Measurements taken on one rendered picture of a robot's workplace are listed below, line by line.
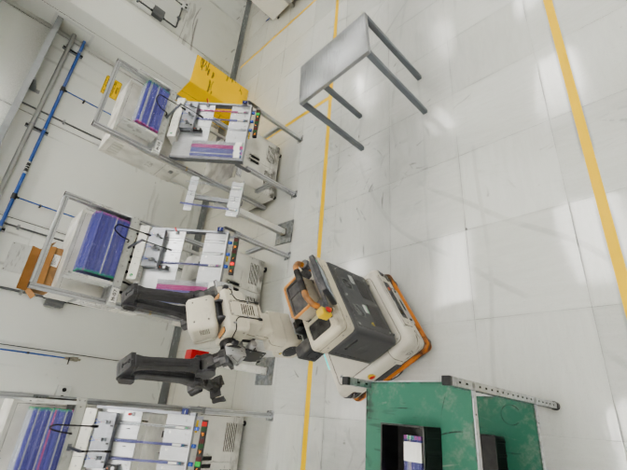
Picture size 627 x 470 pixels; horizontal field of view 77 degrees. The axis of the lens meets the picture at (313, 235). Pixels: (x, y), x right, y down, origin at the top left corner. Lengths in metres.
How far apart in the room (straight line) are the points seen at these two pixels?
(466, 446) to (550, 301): 1.18
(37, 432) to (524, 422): 2.85
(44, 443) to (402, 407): 2.43
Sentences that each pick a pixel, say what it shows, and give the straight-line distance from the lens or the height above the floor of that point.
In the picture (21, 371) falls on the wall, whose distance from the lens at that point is 4.83.
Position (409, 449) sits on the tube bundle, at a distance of 1.58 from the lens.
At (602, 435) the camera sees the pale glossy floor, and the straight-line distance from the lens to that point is 2.38.
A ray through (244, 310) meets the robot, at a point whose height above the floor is 1.13.
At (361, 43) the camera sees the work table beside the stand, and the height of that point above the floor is 0.80.
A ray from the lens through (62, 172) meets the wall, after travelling 5.29.
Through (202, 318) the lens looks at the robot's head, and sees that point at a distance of 2.11.
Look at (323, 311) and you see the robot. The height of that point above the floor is 0.92.
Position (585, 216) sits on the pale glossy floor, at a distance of 2.59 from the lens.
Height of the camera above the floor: 2.33
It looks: 39 degrees down
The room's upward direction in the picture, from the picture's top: 64 degrees counter-clockwise
